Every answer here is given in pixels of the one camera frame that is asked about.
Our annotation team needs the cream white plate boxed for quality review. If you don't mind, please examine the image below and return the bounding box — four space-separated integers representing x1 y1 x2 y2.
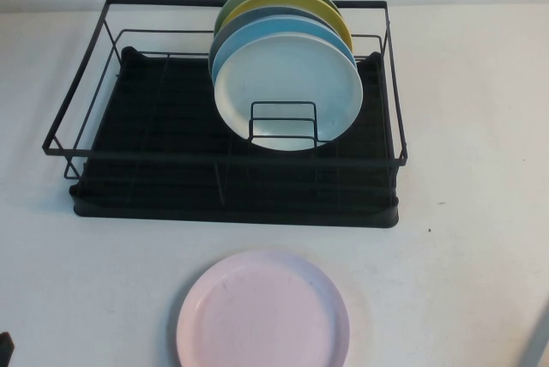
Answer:
213 33 365 153

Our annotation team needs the light blue plate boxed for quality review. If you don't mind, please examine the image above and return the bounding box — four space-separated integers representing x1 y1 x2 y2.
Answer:
211 15 358 85

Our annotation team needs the pink plate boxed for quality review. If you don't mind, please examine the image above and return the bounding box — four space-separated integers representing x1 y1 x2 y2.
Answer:
175 249 351 367

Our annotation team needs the dark blue plate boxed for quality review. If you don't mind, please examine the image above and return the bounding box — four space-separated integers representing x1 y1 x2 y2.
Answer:
208 5 341 77

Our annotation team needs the black plastic drip tray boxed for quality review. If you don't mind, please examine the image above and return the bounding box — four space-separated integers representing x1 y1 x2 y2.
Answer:
68 45 401 230

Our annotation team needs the yellow plate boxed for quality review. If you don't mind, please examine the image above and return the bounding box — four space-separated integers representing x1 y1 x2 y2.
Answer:
222 0 355 51

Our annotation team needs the black wire dish rack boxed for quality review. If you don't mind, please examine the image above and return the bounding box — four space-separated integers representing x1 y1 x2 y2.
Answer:
41 0 408 208

